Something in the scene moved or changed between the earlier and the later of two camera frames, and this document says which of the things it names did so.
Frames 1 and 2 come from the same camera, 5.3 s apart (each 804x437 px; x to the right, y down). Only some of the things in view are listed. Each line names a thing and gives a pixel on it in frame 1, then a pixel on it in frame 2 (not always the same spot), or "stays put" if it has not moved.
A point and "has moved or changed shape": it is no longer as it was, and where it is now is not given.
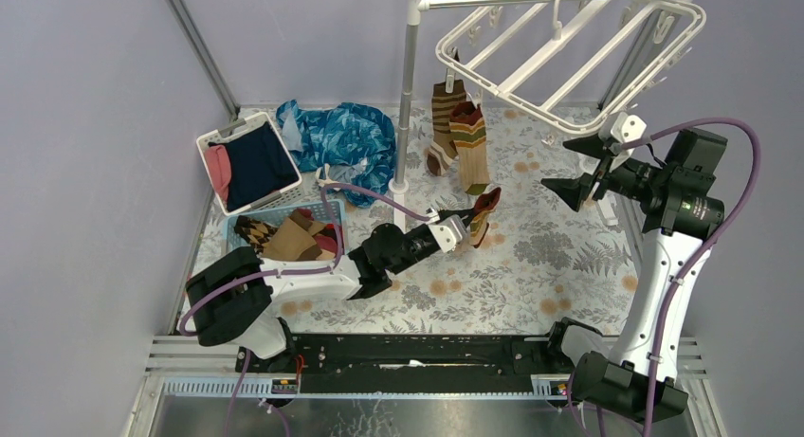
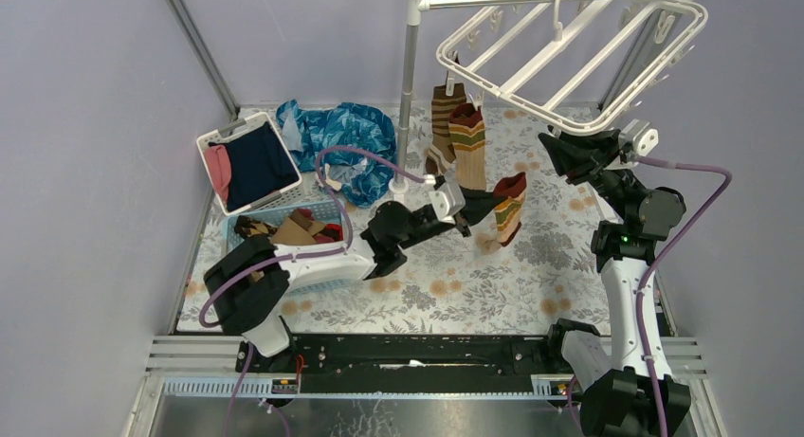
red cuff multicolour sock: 468,134 stays put
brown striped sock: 442,150 stays put
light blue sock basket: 276,214 stays put
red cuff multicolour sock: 485,204 has moved or changed shape
